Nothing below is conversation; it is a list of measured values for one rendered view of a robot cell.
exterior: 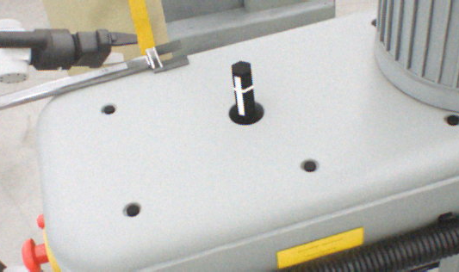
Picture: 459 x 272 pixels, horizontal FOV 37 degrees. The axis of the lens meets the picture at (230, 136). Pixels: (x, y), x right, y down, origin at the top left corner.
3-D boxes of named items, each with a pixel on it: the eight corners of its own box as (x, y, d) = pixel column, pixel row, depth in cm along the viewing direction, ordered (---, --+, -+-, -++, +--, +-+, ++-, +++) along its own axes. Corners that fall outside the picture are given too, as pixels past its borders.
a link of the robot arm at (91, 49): (99, 81, 155) (46, 83, 150) (92, 41, 157) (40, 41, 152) (114, 59, 144) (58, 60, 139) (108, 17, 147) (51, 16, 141)
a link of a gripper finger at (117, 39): (138, 46, 149) (110, 46, 146) (135, 33, 150) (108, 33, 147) (139, 43, 148) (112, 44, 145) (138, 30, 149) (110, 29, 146)
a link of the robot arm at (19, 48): (48, 84, 148) (-7, 86, 143) (41, 38, 150) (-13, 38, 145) (60, 64, 138) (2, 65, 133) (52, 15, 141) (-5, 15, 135)
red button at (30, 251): (30, 283, 76) (19, 262, 74) (28, 255, 79) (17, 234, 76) (60, 275, 77) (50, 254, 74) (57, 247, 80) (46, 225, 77)
